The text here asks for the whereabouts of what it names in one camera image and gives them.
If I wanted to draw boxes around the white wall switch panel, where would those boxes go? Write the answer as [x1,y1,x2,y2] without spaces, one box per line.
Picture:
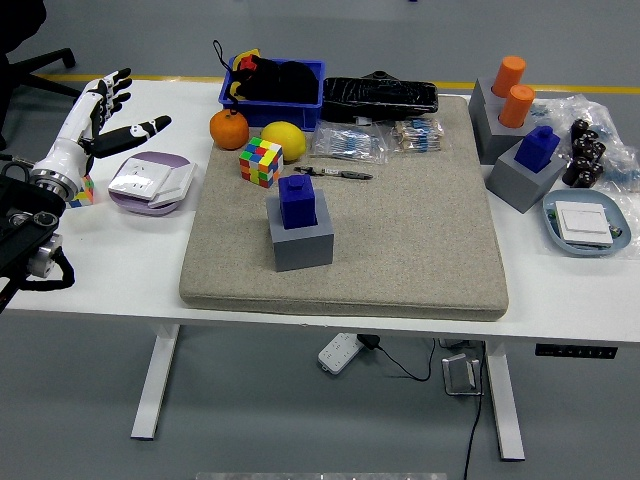
[554,199,615,247]

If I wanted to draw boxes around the white power strip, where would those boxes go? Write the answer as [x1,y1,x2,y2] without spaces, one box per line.
[317,332,365,375]

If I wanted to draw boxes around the orange round seal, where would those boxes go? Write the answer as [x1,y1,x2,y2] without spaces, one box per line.
[491,55,527,99]
[498,84,537,129]

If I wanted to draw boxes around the white table leg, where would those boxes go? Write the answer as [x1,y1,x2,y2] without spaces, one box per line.
[485,342,526,462]
[130,323,182,442]

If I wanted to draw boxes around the black cord loop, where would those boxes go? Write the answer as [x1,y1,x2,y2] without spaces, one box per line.
[212,39,240,81]

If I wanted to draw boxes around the silver metal bracket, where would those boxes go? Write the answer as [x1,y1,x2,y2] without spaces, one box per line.
[440,352,485,398]

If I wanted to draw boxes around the clear bag blue resistors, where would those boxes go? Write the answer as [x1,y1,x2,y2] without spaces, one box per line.
[310,119,390,165]

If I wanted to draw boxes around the yellow red toy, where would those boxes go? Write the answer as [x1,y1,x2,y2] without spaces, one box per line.
[228,48,263,71]

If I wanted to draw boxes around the yellow lemon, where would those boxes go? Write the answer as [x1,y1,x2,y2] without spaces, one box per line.
[260,121,307,160]

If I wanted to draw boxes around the black pen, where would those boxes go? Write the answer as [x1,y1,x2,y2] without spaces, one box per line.
[293,166,374,181]

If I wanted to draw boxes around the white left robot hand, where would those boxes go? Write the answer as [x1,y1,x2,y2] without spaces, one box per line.
[32,68,173,190]

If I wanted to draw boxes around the black plug with cord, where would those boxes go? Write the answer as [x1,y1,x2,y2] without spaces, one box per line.
[357,333,437,383]

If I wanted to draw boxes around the black fabric pouch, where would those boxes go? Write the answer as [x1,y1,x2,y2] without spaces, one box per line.
[234,57,321,105]

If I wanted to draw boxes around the blue plastic bin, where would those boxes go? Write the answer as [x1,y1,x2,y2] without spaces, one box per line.
[218,56,327,133]

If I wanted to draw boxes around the clear plastic bag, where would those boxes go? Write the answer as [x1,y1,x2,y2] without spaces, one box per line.
[528,93,640,196]
[599,192,640,261]

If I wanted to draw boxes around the black table control panel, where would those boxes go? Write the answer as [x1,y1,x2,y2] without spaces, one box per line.
[534,343,618,360]

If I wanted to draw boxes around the colourful puzzle cube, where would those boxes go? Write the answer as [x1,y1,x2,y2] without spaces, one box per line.
[238,136,285,190]
[67,174,96,209]

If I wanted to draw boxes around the orange fruit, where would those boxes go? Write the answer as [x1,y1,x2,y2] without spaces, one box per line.
[209,109,250,150]

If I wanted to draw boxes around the blue square seal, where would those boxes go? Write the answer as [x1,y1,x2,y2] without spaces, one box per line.
[513,125,561,174]
[277,174,320,230]

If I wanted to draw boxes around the white blank panel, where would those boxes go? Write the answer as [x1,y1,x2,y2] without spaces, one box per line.
[148,162,199,209]

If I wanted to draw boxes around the black office chair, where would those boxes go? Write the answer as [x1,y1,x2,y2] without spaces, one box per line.
[0,0,82,151]

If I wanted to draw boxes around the clear bag tan resistors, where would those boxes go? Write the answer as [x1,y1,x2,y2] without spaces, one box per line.
[388,118,446,156]

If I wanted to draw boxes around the white wall socket panel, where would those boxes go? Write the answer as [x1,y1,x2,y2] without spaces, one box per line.
[108,157,174,200]

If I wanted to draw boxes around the black floor cable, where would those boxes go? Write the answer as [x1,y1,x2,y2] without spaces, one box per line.
[462,357,486,480]

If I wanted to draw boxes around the grey square seal holder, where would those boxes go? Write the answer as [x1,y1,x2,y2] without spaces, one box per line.
[264,190,335,273]
[485,139,569,215]
[468,77,526,146]
[474,99,540,165]

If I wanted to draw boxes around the grey-brown fabric mat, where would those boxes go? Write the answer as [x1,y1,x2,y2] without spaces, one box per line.
[178,94,510,323]

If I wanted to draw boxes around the light-blue plastic tray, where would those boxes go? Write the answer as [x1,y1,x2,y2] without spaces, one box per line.
[541,188,632,258]

